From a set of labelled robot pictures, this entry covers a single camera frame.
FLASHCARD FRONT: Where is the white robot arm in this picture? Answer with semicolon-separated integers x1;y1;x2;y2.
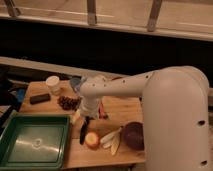
69;71;153;119

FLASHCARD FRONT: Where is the blue object at left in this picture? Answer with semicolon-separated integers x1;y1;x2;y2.
16;88;26;103

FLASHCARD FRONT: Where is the bunch of dark grapes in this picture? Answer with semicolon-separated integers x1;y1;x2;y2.
57;96;80;111

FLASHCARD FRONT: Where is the green plastic tray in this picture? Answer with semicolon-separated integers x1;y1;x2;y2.
0;115;70;171

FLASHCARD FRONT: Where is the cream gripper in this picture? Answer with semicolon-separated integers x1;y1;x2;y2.
71;97;101;124

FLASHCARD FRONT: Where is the peeled banana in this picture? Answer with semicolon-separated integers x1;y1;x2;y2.
100;128;122;156

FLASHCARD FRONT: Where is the white plastic jar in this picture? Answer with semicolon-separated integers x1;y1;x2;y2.
45;76;61;95

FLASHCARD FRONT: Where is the black rectangular block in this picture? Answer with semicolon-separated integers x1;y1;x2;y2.
30;93;51;104

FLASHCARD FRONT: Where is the red marker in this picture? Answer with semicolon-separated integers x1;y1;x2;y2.
99;102;108;119

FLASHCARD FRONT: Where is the purple bowl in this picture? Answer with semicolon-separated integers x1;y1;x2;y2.
121;122;144;151

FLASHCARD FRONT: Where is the yellow apple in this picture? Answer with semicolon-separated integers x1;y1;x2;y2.
85;132;100;149

